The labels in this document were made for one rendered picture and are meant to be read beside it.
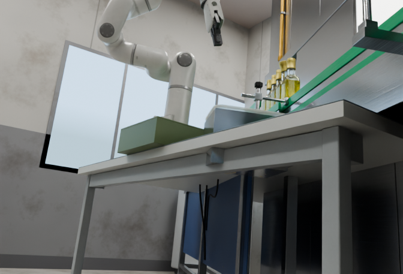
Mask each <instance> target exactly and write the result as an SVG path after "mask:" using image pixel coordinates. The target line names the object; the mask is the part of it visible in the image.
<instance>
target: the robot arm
mask: <svg viewBox="0 0 403 274"><path fill-rule="evenodd" d="M161 1H162V0H110V1H109V3H108V4H107V7H106V9H105V11H104V13H103V15H102V17H101V19H100V21H99V23H98V26H97V36H98V38H99V39H100V40H101V41H102V42H103V43H104V44H105V47H106V49H107V51H108V53H109V54H110V56H111V57H112V58H113V59H115V60H117V61H119V62H121V63H125V64H128V65H134V66H138V67H143V68H145V71H146V73H147V75H148V76H149V77H151V78H153V79H155V80H159V81H162V82H167V83H169V86H168V91H167V99H166V107H165V112H164V116H161V117H162V118H167V119H171V120H173V121H177V122H181V123H184V124H188V122H189V117H190V108H191V99H192V94H193V84H194V77H195V72H196V60H195V58H194V56H193V55H192V54H191V53H189V52H185V51H183V52H179V53H177V54H176V55H175V56H174V57H173V59H172V61H169V58H168V55H167V53H166V52H165V51H164V50H163V49H158V48H154V47H148V46H143V45H140V44H136V43H129V42H127V41H125V39H124V35H123V33H122V31H121V30H122V28H123V26H124V24H125V22H126V20H130V19H132V18H135V17H137V16H140V15H142V14H145V13H148V12H150V11H153V10H156V9H157V8H158V7H159V6H160V3H161ZM200 5H201V8H202V9H204V18H205V23H206V29H207V32H208V33H210V34H211V37H212V40H213V46H222V37H221V28H222V25H223V23H224V16H223V13H222V9H221V5H220V1H219V0H200Z"/></svg>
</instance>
